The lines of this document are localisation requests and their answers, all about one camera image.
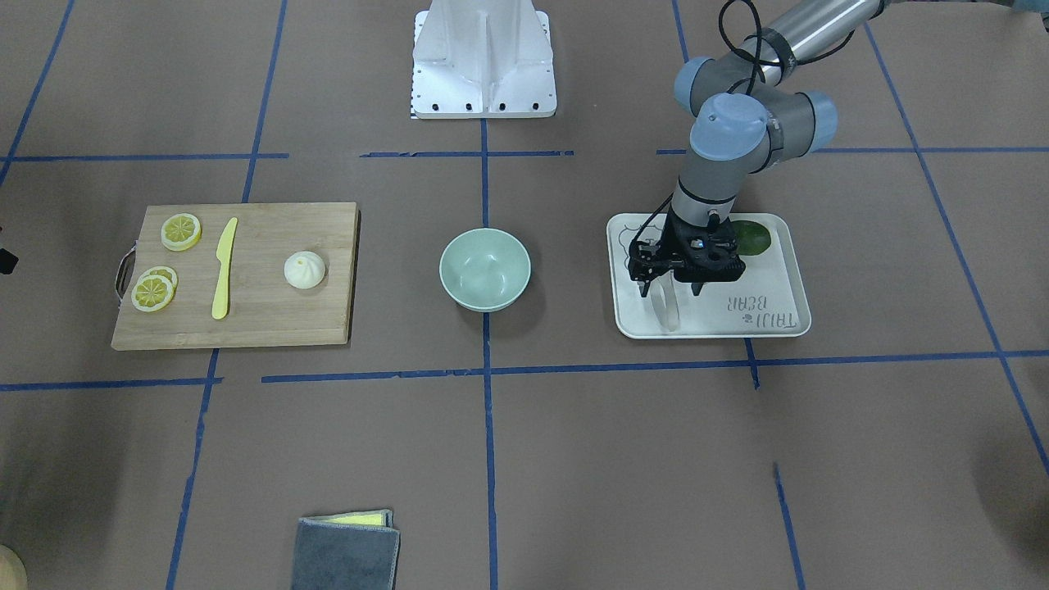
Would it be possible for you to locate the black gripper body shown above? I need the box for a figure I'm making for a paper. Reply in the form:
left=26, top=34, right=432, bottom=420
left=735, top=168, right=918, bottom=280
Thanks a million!
left=627, top=206, right=746, bottom=285

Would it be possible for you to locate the white ceramic spoon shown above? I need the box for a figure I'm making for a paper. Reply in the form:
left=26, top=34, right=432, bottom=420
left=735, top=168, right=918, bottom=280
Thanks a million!
left=649, top=274, right=679, bottom=333

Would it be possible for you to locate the white steamed bun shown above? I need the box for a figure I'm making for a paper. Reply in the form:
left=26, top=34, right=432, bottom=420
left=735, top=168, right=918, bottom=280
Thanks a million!
left=284, top=251, right=327, bottom=290

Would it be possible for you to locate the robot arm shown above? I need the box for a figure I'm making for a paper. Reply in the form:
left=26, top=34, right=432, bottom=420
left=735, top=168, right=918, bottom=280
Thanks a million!
left=626, top=1, right=887, bottom=297

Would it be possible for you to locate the light green bowl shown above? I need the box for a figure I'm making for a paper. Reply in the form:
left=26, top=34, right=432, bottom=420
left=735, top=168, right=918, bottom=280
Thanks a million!
left=438, top=228, right=532, bottom=313

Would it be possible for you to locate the dark green avocado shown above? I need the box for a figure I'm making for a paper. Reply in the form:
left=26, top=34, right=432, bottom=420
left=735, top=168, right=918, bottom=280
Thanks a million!
left=731, top=220, right=772, bottom=256

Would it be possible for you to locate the white bear serving tray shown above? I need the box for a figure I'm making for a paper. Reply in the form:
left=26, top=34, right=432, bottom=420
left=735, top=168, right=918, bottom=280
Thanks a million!
left=606, top=213, right=811, bottom=339

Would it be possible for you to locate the wooden cutting board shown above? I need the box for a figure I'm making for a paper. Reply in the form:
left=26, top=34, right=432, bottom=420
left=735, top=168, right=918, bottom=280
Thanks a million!
left=111, top=202, right=360, bottom=351

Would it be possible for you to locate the grey and yellow cloth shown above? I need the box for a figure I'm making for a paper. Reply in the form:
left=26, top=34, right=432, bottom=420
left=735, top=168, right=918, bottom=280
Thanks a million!
left=291, top=509, right=401, bottom=589

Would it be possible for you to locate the yellow plastic knife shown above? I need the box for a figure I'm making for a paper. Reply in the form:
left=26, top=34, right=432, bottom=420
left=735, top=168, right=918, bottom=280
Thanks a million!
left=211, top=217, right=238, bottom=320

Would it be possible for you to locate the upper lemon slice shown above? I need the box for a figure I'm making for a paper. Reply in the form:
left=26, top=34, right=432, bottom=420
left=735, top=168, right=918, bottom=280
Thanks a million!
left=160, top=212, right=202, bottom=252

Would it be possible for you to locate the hidden lemon slice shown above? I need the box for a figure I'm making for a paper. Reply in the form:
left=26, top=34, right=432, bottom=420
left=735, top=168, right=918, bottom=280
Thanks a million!
left=138, top=265, right=179, bottom=290

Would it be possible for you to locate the lower lemon slice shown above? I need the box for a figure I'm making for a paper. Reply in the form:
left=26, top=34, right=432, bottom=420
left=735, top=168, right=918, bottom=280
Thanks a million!
left=131, top=274, right=176, bottom=313

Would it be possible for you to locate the wooden cup tree stand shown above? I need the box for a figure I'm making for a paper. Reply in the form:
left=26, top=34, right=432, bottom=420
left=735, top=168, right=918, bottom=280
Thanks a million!
left=0, top=545, right=29, bottom=590

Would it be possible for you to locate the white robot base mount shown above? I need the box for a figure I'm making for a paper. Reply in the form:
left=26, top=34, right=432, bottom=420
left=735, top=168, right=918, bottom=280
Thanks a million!
left=410, top=1, right=558, bottom=120

